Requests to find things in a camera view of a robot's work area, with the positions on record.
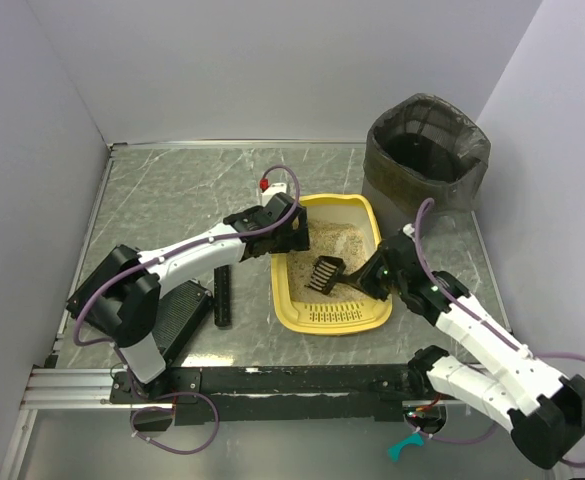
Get grey trash bin with bag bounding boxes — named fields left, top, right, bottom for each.
left=362, top=93, right=491, bottom=237

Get cat litter pellets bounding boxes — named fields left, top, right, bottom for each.
left=286, top=220, right=376, bottom=304

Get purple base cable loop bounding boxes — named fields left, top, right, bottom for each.
left=130, top=391, right=222, bottom=457

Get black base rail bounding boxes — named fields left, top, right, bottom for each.
left=109, top=364, right=435, bottom=426

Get yellow litter box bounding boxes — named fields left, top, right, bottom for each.
left=271, top=193, right=392, bottom=336

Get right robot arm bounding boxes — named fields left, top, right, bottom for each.
left=359, top=232, right=585, bottom=469

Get black glitter microphone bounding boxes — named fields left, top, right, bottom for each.
left=213, top=265, right=232, bottom=329

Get aluminium frame rail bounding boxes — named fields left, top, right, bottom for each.
left=19, top=364, right=118, bottom=411

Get teal plastic piece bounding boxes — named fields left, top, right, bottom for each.
left=387, top=432, right=424, bottom=462

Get black ribbed tray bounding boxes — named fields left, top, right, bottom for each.
left=152, top=280, right=214, bottom=367

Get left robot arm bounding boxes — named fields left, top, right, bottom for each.
left=67, top=193, right=310, bottom=384

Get black slotted litter scoop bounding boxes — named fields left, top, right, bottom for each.
left=305, top=255, right=364, bottom=295

